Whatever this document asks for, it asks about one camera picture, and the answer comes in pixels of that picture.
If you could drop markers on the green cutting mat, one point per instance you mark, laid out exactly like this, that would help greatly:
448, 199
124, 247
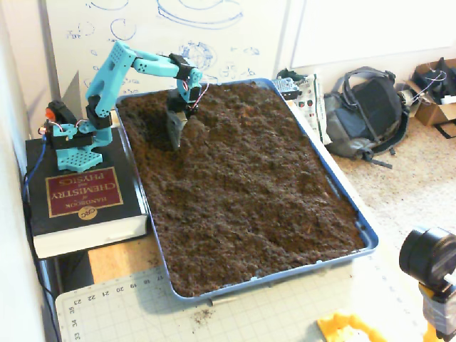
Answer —
249, 320

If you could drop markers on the yellow taped camera stand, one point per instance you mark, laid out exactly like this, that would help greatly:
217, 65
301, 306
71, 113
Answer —
438, 313

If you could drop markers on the black device with grille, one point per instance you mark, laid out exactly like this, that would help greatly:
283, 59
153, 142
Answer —
285, 87

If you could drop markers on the black chemistry physics handbook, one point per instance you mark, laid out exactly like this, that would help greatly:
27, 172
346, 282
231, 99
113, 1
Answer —
85, 192

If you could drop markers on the yellow plastic part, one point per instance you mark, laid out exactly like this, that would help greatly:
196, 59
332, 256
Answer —
331, 327

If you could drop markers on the silver tape blade gripper finger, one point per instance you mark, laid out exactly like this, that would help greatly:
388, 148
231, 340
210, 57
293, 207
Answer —
175, 130

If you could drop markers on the grey backpack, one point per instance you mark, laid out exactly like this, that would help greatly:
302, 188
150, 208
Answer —
370, 107

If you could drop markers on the cardboard box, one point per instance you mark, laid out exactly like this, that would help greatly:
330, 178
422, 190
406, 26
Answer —
431, 112

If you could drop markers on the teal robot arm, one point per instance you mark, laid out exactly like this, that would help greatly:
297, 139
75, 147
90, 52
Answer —
107, 82

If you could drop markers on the blue plastic tray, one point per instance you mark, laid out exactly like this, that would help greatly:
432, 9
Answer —
370, 238

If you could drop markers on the blank white board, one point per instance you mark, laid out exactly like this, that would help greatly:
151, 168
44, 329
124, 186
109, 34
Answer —
374, 28

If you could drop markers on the whiteboard with blue drawings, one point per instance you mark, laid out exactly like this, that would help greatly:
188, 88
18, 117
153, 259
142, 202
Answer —
149, 32

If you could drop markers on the brown soil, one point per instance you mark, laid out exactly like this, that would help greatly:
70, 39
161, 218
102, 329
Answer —
249, 196

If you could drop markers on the black camera lens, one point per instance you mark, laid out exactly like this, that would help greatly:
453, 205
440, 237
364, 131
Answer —
424, 253

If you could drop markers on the black equipment pile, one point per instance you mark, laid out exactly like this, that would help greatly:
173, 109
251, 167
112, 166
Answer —
441, 75

